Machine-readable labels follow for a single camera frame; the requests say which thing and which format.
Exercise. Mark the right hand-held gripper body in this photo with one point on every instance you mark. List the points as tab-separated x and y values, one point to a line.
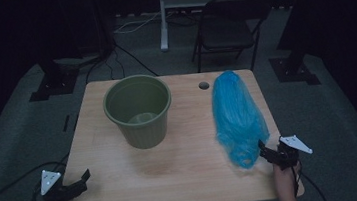
288	159

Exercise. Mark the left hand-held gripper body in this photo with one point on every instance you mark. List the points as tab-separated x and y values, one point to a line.
59	195

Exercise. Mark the blue plastic bag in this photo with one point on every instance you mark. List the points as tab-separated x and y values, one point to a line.
235	114

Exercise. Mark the green plastic bin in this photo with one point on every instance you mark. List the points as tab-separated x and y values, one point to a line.
143	134

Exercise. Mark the person's right hand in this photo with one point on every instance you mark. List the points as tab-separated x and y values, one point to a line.
283	180

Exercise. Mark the small black bar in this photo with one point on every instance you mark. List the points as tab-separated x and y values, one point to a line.
66	123

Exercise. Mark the black stand with base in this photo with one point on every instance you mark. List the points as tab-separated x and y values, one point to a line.
294	71

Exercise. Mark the black square stand base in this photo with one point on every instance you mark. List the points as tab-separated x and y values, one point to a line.
55	83

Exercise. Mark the grey round stand base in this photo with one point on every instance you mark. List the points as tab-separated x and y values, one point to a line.
75	61

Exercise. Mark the black folding chair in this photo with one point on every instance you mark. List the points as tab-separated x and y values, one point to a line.
226	31

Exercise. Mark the white desk frame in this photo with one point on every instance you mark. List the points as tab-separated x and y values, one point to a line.
163	31

